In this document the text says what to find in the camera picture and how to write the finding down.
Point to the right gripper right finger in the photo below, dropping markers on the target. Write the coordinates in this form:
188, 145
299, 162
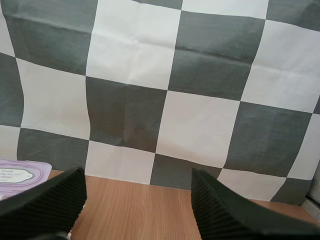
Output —
230, 217

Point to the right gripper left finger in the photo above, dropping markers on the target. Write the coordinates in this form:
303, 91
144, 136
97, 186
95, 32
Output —
45, 210

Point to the white wet wipes pack lilac lid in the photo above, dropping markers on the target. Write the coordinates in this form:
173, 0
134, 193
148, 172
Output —
25, 172

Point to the checked cloth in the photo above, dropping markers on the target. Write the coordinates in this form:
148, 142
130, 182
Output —
162, 75

